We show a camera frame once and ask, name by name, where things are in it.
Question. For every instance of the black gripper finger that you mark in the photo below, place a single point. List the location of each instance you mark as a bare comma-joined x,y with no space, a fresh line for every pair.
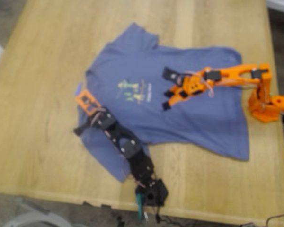
81,129

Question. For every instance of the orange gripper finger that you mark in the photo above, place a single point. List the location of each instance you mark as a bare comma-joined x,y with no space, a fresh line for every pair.
177,100
174,91

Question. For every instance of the blue printed T-shirt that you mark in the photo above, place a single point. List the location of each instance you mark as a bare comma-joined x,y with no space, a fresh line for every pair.
180,132

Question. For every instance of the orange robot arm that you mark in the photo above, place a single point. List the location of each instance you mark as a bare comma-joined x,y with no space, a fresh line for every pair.
236,71

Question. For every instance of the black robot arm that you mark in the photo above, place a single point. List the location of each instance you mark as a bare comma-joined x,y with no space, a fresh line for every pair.
137,153

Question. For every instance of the blue tape piece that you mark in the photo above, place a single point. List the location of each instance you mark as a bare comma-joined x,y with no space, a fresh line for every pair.
78,88

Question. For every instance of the green table clamp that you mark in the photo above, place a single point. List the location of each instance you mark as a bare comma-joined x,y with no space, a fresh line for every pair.
140,205

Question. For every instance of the grey chair base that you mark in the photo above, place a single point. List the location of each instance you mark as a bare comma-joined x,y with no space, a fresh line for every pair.
38,217

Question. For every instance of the white furniture panel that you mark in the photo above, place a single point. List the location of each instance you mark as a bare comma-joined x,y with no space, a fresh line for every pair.
281,3

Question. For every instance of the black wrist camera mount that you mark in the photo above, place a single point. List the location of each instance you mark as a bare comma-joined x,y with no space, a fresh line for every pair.
168,73

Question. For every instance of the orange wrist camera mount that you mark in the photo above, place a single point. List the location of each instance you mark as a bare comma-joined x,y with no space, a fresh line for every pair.
81,100

